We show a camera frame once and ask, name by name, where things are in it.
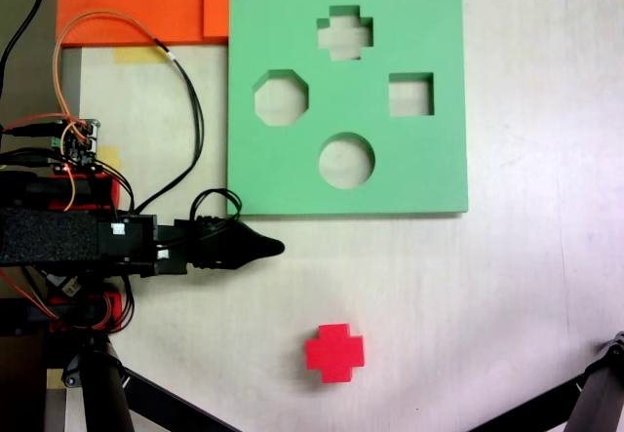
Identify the wide yellow tape strip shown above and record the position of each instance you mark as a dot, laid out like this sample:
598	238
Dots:
136	55

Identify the black motor driver board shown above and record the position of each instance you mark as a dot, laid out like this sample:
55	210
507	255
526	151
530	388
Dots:
70	288

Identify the red cross block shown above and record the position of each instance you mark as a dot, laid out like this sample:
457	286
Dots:
334	354

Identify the thick black tripod leg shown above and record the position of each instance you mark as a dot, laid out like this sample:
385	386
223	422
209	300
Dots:
602	393
105	393

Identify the small yellow tape piece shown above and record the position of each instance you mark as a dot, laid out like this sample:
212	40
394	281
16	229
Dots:
111	156
54	378

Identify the green shape sorting board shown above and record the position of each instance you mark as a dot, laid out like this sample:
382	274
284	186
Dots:
429	168

